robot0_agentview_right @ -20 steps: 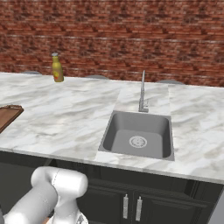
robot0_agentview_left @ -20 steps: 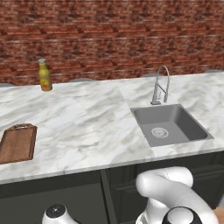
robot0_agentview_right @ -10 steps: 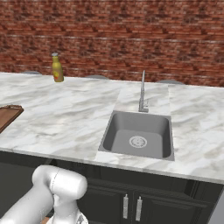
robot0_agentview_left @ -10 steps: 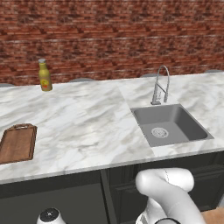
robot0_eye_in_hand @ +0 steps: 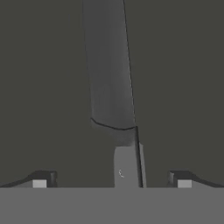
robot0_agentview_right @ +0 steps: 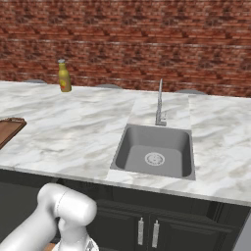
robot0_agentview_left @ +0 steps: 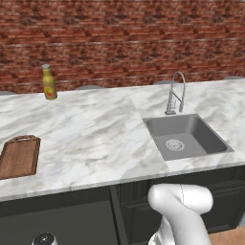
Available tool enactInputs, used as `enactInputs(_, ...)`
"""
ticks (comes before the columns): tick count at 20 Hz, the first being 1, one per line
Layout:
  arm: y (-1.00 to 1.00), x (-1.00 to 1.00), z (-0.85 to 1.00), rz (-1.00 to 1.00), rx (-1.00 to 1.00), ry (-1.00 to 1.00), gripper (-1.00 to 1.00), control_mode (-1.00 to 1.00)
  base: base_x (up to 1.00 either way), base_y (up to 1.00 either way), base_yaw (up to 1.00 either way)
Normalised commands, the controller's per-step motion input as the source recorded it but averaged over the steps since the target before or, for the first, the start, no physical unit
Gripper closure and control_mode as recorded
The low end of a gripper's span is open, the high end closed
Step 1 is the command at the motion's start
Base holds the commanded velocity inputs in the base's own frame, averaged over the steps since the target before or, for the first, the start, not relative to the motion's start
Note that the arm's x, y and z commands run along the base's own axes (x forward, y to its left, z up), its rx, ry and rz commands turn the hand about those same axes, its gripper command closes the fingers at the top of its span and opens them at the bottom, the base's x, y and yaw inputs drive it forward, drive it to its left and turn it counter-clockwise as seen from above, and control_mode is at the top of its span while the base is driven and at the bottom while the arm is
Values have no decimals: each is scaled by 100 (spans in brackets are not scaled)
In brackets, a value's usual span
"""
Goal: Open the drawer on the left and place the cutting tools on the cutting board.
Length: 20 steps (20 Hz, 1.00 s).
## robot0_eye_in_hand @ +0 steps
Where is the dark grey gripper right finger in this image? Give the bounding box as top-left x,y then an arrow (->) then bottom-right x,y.
166,170 -> 224,188

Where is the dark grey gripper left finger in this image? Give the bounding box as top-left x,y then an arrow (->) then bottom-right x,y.
0,170 -> 59,188

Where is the dark grey drawer front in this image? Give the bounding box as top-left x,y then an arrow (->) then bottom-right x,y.
0,0 -> 224,188

